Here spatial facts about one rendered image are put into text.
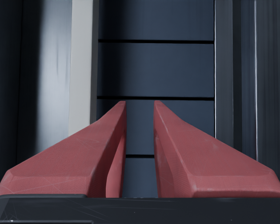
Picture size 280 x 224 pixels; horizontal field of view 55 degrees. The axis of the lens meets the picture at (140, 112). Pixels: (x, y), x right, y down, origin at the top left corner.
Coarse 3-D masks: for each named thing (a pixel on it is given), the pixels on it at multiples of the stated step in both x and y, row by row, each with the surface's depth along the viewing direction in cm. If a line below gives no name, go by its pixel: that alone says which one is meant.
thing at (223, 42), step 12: (216, 0) 18; (228, 0) 18; (216, 12) 18; (228, 12) 18; (216, 24) 18; (228, 24) 18; (216, 36) 18; (228, 36) 18; (216, 48) 18; (228, 48) 18; (216, 60) 18; (228, 60) 18; (216, 72) 18; (228, 72) 18; (216, 84) 18; (228, 84) 18; (216, 96) 18; (228, 96) 18; (216, 108) 18; (228, 108) 18; (216, 120) 18; (228, 120) 18; (216, 132) 18; (228, 132) 18; (228, 144) 18
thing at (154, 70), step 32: (128, 0) 18; (160, 0) 18; (192, 0) 18; (128, 32) 18; (160, 32) 18; (192, 32) 18; (128, 64) 18; (160, 64) 18; (192, 64) 18; (128, 96) 18; (160, 96) 18; (192, 96) 18; (128, 128) 18; (128, 160) 18; (128, 192) 18
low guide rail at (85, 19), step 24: (72, 0) 15; (96, 0) 16; (72, 24) 15; (96, 24) 16; (72, 48) 15; (96, 48) 16; (72, 72) 14; (96, 72) 16; (72, 96) 14; (96, 96) 16; (72, 120) 14
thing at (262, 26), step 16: (256, 0) 10; (272, 0) 10; (256, 16) 10; (272, 16) 10; (256, 32) 10; (272, 32) 10; (256, 48) 10; (272, 48) 10; (256, 64) 10; (272, 64) 10; (256, 80) 10; (272, 80) 10; (256, 96) 10; (272, 96) 10; (256, 112) 10; (272, 112) 10; (256, 128) 10; (272, 128) 10; (256, 144) 10; (272, 144) 10; (256, 160) 10; (272, 160) 9
